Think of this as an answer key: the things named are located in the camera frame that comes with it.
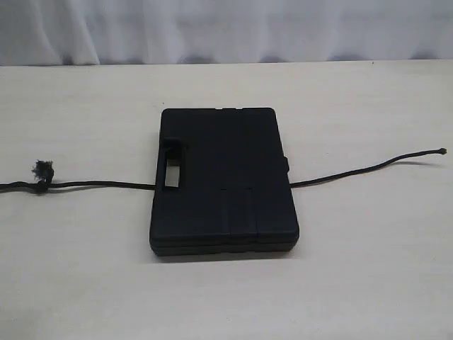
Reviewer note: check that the black plastic carry case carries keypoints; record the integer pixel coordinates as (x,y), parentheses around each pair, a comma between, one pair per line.
(221,184)

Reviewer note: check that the white backdrop curtain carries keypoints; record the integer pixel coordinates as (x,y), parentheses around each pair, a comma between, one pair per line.
(42,33)

